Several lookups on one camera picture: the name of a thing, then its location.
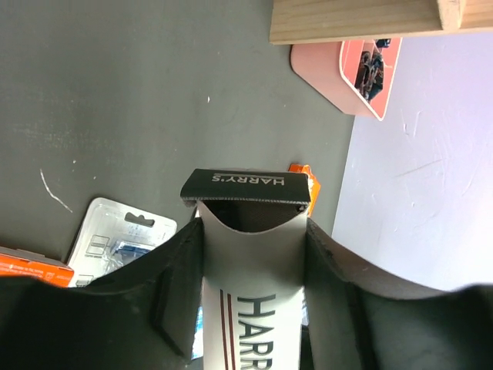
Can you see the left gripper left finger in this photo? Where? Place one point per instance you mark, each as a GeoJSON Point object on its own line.
{"type": "Point", "coordinates": [141, 316]}

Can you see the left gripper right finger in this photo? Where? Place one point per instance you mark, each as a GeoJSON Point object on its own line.
{"type": "Point", "coordinates": [363, 317]}

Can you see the blue razor blister pack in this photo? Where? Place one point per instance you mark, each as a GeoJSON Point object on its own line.
{"type": "Point", "coordinates": [113, 235]}

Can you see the white Harry's box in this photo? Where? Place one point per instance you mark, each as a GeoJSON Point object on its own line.
{"type": "Point", "coordinates": [254, 233]}

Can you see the wooden two-tier shelf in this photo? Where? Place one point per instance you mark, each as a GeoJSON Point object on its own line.
{"type": "Point", "coordinates": [312, 21]}

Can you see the orange Gillette razor box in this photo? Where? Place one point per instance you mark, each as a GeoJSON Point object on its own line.
{"type": "Point", "coordinates": [313, 183]}

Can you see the orange razor blade cartridge box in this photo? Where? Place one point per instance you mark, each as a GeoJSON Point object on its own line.
{"type": "Point", "coordinates": [16, 262]}

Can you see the pink compartment organizer tray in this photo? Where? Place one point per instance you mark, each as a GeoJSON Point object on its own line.
{"type": "Point", "coordinates": [356, 76]}

